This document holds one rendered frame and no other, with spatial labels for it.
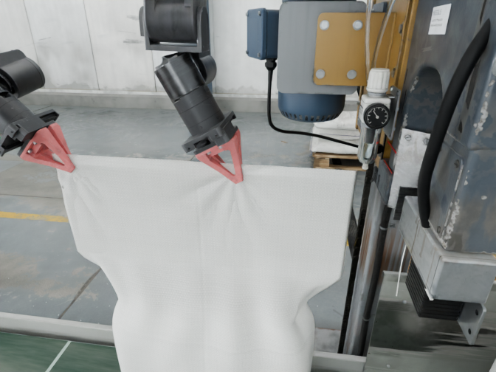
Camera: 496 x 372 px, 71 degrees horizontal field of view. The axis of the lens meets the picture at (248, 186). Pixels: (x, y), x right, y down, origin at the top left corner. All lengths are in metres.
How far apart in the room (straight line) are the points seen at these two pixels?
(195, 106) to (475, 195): 0.35
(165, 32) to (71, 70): 6.20
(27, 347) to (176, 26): 1.10
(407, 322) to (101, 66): 5.94
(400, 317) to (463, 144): 0.69
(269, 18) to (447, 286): 0.53
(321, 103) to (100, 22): 5.71
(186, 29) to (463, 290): 0.44
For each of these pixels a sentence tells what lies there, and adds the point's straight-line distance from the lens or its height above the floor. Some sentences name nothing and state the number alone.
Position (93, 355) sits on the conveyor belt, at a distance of 1.24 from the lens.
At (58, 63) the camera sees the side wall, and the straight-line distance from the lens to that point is 6.79.
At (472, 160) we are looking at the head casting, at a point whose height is 1.17.
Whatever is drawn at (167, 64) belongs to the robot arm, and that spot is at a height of 1.23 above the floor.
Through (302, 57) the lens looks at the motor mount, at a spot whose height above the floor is 1.22.
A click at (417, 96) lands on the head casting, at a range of 0.56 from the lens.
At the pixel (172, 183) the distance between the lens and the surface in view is 0.58.
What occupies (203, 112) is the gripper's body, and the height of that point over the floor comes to 1.17.
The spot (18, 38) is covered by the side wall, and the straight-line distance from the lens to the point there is 7.15.
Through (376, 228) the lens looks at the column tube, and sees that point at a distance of 0.97.
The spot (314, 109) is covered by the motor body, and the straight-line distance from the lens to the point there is 0.75.
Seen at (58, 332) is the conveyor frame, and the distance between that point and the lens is 1.35.
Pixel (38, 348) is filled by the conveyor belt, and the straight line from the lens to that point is 1.33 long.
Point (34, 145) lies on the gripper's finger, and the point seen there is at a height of 1.10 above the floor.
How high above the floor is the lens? 1.28
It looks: 25 degrees down
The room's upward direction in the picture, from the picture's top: straight up
